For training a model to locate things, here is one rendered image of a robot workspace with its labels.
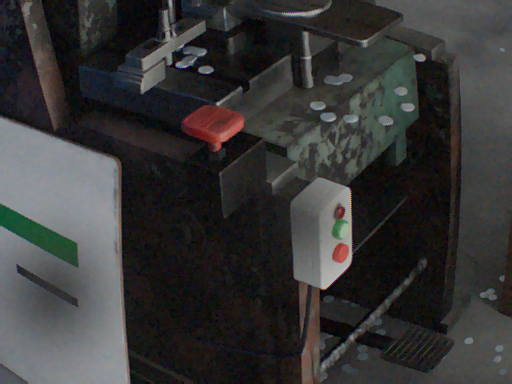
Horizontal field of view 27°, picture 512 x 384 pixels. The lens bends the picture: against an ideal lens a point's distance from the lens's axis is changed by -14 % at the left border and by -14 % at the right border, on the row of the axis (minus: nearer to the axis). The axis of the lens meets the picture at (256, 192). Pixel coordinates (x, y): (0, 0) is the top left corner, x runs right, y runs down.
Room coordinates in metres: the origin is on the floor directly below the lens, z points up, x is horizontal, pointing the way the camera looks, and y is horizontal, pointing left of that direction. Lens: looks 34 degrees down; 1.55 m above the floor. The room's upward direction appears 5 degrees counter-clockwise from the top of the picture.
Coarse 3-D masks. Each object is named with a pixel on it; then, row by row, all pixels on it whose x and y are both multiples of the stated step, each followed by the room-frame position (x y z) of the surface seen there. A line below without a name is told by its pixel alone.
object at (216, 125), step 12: (204, 108) 1.37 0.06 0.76; (216, 108) 1.36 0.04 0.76; (192, 120) 1.34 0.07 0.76; (204, 120) 1.34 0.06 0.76; (216, 120) 1.33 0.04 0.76; (228, 120) 1.33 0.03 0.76; (240, 120) 1.33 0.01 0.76; (192, 132) 1.32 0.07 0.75; (204, 132) 1.31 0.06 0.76; (216, 132) 1.30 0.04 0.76; (228, 132) 1.31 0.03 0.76; (216, 144) 1.33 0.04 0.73
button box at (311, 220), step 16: (304, 192) 1.35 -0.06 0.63; (320, 192) 1.35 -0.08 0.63; (336, 192) 1.35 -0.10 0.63; (304, 208) 1.32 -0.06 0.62; (320, 208) 1.31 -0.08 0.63; (304, 224) 1.32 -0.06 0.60; (320, 224) 1.30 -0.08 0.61; (304, 240) 1.32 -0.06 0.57; (320, 240) 1.30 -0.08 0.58; (336, 240) 1.33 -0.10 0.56; (304, 256) 1.32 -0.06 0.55; (320, 256) 1.30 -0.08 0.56; (304, 272) 1.32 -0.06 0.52; (320, 272) 1.31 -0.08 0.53; (336, 272) 1.33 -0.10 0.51; (144, 320) 1.54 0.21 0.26; (304, 320) 1.33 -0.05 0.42; (192, 336) 1.47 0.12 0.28; (304, 336) 1.33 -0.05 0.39; (256, 352) 1.39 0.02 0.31
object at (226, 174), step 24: (240, 144) 1.36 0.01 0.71; (264, 144) 1.37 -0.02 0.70; (192, 168) 1.32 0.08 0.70; (216, 168) 1.31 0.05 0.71; (240, 168) 1.33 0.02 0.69; (264, 168) 1.37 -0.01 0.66; (192, 192) 1.33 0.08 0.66; (216, 192) 1.30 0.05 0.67; (240, 192) 1.32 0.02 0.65; (240, 216) 1.39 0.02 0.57; (264, 216) 1.38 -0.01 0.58; (240, 240) 1.39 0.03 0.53; (264, 240) 1.37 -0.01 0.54
